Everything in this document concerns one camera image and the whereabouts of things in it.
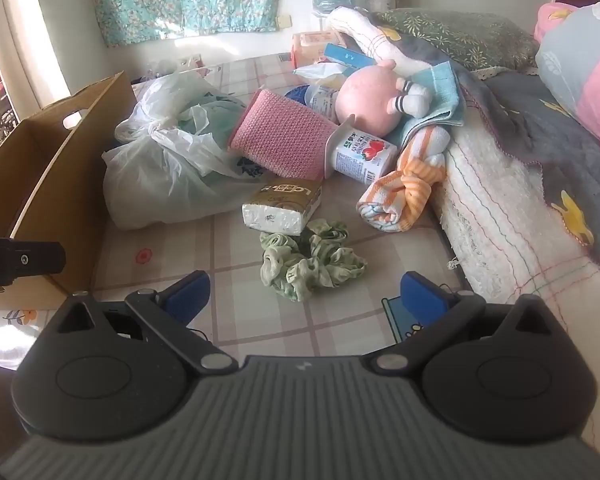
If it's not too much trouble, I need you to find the red wet wipes pack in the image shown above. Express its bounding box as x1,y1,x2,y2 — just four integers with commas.
291,31,351,68

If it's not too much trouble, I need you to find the brown cardboard box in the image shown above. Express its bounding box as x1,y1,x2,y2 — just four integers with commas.
0,71,138,296

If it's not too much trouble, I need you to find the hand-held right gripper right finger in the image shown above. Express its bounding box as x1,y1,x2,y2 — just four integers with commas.
362,271,548,376

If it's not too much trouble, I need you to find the white and blue pad pack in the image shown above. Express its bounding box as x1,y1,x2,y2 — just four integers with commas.
284,84,342,123

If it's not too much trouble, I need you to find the pink and grey duvet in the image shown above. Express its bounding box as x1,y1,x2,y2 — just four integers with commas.
534,0,600,158

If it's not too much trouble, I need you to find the white striped towel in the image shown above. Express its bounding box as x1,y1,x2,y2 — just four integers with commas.
325,6,600,321

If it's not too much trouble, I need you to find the teal checked towel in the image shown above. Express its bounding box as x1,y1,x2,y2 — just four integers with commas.
387,61,468,148

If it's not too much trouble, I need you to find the green fabric scrunchie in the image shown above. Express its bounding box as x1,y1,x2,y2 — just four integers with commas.
259,218,368,303

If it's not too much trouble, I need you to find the white plastic bag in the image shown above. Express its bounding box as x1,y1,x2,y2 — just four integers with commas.
102,71,281,231

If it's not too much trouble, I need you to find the pink knitted cloth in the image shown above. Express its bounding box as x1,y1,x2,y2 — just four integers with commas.
228,88,342,181

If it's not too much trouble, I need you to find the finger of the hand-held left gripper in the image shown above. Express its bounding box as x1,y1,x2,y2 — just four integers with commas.
0,239,67,286

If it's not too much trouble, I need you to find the grey quilt with yellow print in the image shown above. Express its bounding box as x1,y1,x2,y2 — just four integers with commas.
367,12,600,281

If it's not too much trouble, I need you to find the brown and white tissue pack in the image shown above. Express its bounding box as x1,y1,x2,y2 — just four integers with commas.
241,177,324,236

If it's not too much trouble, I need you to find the green floral pillow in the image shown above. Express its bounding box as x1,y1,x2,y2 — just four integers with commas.
377,7,540,72

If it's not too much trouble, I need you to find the white crinkled snack pack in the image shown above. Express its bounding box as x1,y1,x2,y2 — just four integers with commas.
294,61,351,90

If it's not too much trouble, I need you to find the orange striped towel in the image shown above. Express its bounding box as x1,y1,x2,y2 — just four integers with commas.
356,125,451,233

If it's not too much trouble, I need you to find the white yogurt cup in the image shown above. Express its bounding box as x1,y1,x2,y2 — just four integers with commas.
322,115,398,184

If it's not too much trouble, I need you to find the blue and white small box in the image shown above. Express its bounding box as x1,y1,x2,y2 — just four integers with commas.
324,42,376,68

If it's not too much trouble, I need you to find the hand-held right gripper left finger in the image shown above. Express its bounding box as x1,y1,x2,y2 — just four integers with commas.
55,270,241,376

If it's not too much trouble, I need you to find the pink plush toy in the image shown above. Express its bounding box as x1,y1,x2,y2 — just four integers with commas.
336,59,431,136

